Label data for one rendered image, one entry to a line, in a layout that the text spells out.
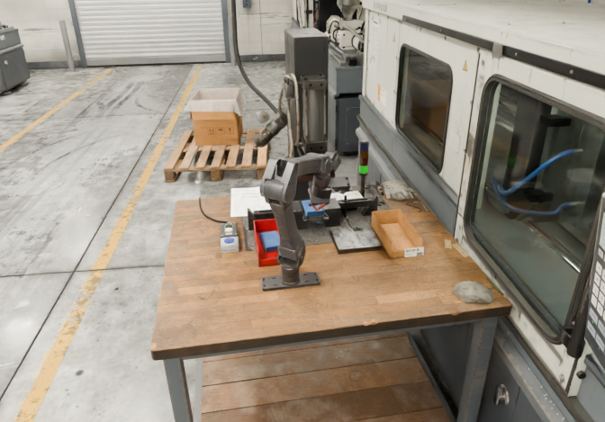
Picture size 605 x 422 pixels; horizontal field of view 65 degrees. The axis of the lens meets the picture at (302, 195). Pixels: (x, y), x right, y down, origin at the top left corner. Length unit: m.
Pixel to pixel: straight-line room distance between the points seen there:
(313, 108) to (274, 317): 0.77
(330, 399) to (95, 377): 1.25
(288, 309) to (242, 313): 0.15
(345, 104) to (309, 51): 3.20
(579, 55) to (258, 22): 9.86
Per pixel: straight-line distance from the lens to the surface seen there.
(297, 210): 1.93
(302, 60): 1.82
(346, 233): 1.89
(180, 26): 11.03
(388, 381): 2.28
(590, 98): 1.33
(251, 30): 10.99
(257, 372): 2.31
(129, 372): 2.77
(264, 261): 1.73
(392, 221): 2.01
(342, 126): 5.05
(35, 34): 11.89
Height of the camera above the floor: 1.88
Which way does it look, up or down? 26 degrees down
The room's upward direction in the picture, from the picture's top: 1 degrees counter-clockwise
